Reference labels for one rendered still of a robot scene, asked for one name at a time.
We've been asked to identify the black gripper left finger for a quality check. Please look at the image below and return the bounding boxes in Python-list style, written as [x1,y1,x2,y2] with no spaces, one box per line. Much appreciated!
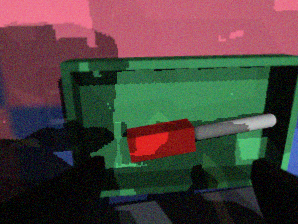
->
[0,156,106,224]

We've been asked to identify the red-headed stop pin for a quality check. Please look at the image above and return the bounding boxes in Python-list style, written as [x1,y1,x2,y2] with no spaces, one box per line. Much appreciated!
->
[127,113,276,163]

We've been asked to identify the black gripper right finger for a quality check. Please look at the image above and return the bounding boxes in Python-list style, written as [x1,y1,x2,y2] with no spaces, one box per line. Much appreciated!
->
[250,160,298,224]

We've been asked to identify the green tray walls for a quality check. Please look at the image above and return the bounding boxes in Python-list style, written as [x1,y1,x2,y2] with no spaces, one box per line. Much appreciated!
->
[59,53,298,198]

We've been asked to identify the green tray floor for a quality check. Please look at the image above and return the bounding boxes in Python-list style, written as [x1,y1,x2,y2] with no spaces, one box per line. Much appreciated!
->
[78,65,279,174]

